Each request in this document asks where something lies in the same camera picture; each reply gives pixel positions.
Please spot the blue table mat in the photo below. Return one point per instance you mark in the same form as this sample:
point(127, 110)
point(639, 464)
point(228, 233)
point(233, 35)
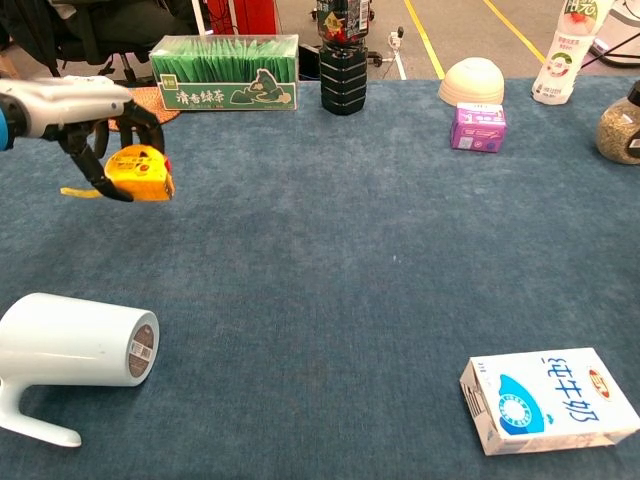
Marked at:
point(320, 250)

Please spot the white power strip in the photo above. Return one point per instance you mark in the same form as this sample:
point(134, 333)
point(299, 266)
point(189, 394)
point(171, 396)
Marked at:
point(396, 37)

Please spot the dark tea bottle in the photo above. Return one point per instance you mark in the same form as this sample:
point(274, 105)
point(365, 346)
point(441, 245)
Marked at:
point(344, 75)

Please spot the light blue plastic mug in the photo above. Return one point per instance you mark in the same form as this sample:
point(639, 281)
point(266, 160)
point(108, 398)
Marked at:
point(70, 340)

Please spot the clear green tea bag box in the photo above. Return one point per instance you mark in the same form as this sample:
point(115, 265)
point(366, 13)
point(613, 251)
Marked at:
point(225, 70)

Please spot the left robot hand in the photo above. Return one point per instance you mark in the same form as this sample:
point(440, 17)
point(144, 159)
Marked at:
point(65, 107)

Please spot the beige bowl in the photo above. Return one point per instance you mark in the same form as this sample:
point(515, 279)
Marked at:
point(472, 82)

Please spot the small purple box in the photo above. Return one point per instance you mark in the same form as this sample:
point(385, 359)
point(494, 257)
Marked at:
point(477, 127)

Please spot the yellow tape measure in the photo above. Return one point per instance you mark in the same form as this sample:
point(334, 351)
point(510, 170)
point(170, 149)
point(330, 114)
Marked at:
point(142, 175)

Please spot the white drink bottle yellow cap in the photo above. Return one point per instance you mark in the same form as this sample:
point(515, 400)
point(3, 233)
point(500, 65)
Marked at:
point(562, 60)

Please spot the red cabinet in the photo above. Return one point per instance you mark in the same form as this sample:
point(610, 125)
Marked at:
point(242, 15)

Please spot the white blue milk carton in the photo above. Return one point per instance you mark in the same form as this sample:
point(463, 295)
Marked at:
point(550, 400)

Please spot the glass jar black lid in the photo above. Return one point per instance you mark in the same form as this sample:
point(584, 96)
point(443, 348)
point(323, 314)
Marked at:
point(617, 135)

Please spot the round woven coaster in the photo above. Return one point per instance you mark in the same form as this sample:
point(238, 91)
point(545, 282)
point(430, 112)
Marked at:
point(167, 107)

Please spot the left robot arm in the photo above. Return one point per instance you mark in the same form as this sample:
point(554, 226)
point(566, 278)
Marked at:
point(3, 125)

